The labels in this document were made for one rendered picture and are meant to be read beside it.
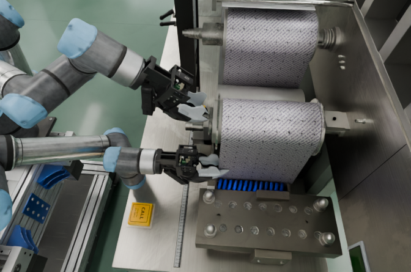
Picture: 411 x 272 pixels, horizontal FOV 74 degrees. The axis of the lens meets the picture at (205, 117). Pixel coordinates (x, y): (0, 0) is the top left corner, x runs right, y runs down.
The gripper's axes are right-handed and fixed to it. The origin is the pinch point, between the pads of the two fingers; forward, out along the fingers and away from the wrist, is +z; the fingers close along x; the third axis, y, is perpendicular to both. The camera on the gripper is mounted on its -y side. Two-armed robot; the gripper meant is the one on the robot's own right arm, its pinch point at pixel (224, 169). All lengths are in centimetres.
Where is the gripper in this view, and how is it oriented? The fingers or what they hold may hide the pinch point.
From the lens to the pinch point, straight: 83.5
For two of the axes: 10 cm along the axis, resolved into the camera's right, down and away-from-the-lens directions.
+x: 0.7, -8.1, 5.8
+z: 10.0, 0.6, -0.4
